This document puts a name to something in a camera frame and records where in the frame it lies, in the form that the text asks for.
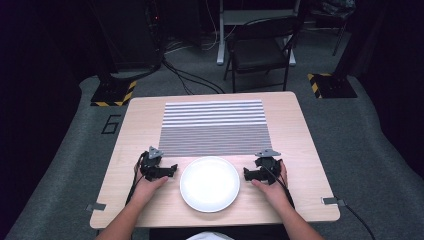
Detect person's right hand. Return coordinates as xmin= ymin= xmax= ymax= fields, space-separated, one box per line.
xmin=250 ymin=159 xmax=293 ymax=209

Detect person's left hand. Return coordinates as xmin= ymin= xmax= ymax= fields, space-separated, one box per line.
xmin=131 ymin=159 xmax=169 ymax=204

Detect dark cabinet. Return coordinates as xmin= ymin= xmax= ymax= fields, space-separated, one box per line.
xmin=108 ymin=0 xmax=163 ymax=71

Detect person's white shirt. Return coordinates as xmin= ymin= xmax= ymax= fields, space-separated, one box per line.
xmin=184 ymin=231 xmax=236 ymax=240

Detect dark chair with clutter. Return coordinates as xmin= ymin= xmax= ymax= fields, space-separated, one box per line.
xmin=309 ymin=0 xmax=357 ymax=57

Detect black folding chair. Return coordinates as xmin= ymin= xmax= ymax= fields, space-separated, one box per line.
xmin=222 ymin=14 xmax=306 ymax=94

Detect black yellow striped stand base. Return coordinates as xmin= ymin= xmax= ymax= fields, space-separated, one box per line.
xmin=307 ymin=72 xmax=358 ymax=100
xmin=90 ymin=79 xmax=138 ymax=108

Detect grey tape piece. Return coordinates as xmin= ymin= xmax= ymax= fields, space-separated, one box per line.
xmin=321 ymin=196 xmax=347 ymax=208
xmin=85 ymin=202 xmax=107 ymax=213

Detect white plate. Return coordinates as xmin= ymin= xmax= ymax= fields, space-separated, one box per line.
xmin=179 ymin=155 xmax=241 ymax=214

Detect grey striped placemat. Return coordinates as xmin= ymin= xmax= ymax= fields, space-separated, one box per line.
xmin=157 ymin=99 xmax=274 ymax=158

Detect black floor cables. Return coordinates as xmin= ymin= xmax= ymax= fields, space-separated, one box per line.
xmin=161 ymin=56 xmax=226 ymax=96

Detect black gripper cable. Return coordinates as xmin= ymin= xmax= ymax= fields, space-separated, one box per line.
xmin=263 ymin=164 xmax=296 ymax=209
xmin=125 ymin=151 xmax=148 ymax=206

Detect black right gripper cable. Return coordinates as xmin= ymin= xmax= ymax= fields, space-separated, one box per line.
xmin=263 ymin=164 xmax=296 ymax=209

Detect black cable at table edge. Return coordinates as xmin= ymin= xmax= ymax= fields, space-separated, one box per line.
xmin=343 ymin=203 xmax=378 ymax=240

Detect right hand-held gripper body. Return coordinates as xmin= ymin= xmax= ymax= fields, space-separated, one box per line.
xmin=254 ymin=148 xmax=284 ymax=185

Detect white desk frame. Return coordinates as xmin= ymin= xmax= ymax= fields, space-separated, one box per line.
xmin=216 ymin=0 xmax=301 ymax=67

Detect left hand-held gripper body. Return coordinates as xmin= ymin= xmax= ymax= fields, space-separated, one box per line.
xmin=139 ymin=145 xmax=168 ymax=182

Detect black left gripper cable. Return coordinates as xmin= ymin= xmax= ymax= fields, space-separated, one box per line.
xmin=125 ymin=151 xmax=148 ymax=206

